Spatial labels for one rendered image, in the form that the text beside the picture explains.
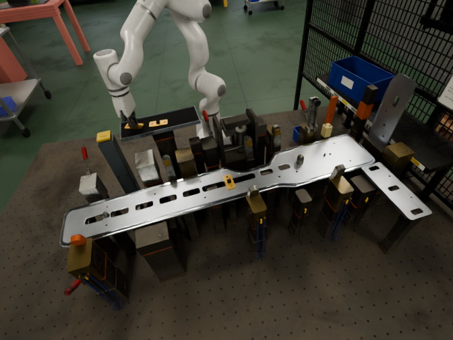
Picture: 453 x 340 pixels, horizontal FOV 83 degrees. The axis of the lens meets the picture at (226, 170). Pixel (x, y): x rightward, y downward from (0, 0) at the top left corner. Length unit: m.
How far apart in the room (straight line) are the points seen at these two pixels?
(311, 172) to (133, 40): 0.89
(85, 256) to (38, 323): 0.51
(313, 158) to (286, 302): 0.64
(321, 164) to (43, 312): 1.37
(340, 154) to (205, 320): 0.93
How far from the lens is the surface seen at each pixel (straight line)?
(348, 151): 1.35
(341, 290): 1.28
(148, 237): 1.02
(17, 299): 1.60
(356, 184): 1.24
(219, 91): 1.43
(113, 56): 1.13
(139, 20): 1.17
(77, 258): 1.06
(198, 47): 1.37
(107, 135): 1.31
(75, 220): 1.25
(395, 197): 1.22
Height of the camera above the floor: 1.86
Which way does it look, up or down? 46 degrees down
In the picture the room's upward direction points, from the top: 6 degrees counter-clockwise
